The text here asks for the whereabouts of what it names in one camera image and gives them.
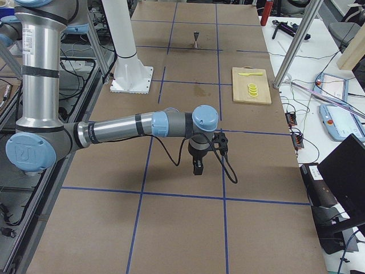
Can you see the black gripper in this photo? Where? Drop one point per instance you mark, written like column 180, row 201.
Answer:
column 195, row 154

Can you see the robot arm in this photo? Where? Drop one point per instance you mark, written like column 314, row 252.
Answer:
column 41, row 138

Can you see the wooden cutting board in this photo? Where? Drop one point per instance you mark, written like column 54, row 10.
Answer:
column 240, row 86

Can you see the yellow plastic knife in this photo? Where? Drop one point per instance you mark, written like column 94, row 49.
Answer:
column 250, row 74

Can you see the black laptop monitor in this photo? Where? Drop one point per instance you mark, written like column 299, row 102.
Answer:
column 343, row 172

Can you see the blue teach pendant near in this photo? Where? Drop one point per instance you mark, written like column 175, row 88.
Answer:
column 340, row 123

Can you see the blue teach pendant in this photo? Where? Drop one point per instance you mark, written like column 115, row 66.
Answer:
column 331, row 86
column 340, row 123

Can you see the blue teach pendant far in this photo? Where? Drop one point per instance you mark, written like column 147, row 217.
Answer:
column 331, row 86

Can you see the red cylinder bottle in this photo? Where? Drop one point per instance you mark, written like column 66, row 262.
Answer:
column 266, row 12

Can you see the blue plastic bin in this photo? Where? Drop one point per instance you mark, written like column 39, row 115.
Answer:
column 6, row 11

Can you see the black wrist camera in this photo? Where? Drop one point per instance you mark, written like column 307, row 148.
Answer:
column 220, row 142

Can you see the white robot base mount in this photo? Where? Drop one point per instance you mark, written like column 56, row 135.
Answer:
column 130, row 75

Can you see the aluminium frame post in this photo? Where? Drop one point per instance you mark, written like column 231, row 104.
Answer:
column 304, row 26

